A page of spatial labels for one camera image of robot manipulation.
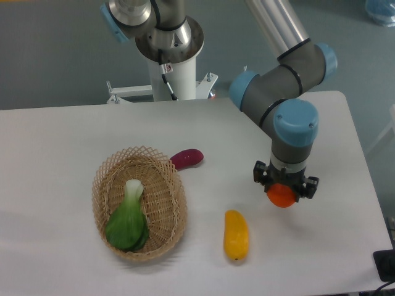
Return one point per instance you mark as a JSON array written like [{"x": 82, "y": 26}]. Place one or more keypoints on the green bok choy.
[{"x": 127, "y": 228}]

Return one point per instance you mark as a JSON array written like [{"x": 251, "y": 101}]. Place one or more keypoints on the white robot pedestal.
[{"x": 171, "y": 59}]

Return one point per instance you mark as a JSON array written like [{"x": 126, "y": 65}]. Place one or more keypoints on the blue plastic bag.
[{"x": 381, "y": 11}]

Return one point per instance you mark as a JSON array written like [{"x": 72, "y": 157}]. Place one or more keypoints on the orange fruit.
[{"x": 280, "y": 195}]

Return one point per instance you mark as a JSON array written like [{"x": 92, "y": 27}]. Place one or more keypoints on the woven bamboo basket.
[{"x": 163, "y": 200}]

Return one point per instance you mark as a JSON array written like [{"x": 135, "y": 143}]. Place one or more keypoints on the purple sweet potato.
[{"x": 187, "y": 158}]

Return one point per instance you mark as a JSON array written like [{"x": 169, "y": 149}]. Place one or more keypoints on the black device at table edge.
[{"x": 384, "y": 262}]

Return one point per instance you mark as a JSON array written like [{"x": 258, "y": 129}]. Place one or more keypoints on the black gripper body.
[{"x": 295, "y": 181}]

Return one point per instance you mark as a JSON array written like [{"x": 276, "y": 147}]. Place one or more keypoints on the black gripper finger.
[
  {"x": 306, "y": 187},
  {"x": 261, "y": 174}
]

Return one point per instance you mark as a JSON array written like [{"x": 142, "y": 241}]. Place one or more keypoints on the yellow mango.
[{"x": 236, "y": 236}]

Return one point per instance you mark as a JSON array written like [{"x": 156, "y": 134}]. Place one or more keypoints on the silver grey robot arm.
[{"x": 273, "y": 100}]

